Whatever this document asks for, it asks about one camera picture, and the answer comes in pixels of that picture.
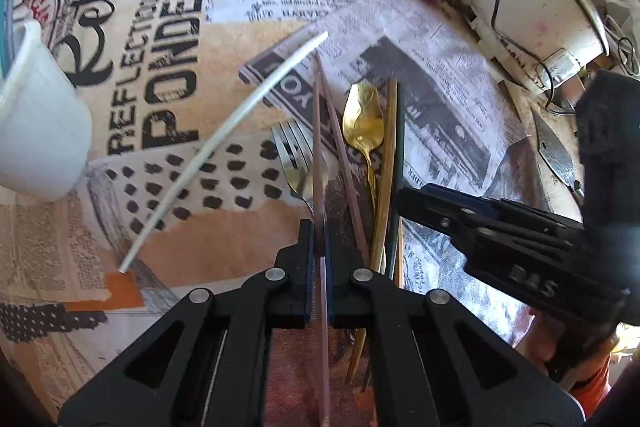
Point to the white rice cooker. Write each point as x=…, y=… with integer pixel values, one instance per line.
x=530, y=2

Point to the silver fork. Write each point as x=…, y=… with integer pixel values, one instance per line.
x=292, y=152

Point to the kitchen knife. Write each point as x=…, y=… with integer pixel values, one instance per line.
x=555, y=152

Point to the person's right hand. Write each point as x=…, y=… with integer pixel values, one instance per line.
x=535, y=342

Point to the gold spoon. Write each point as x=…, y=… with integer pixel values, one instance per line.
x=364, y=117

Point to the newspaper print tablecloth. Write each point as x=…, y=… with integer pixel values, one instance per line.
x=200, y=227

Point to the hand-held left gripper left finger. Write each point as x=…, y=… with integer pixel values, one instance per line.
x=306, y=257

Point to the white ceramic cup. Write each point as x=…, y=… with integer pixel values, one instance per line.
x=40, y=127

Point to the white chopstick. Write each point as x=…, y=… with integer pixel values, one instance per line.
x=220, y=138

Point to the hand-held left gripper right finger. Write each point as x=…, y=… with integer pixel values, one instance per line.
x=345, y=297

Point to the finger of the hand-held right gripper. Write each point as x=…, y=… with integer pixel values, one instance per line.
x=430, y=214
x=520, y=217

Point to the gold chopstick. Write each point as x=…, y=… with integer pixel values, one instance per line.
x=385, y=177

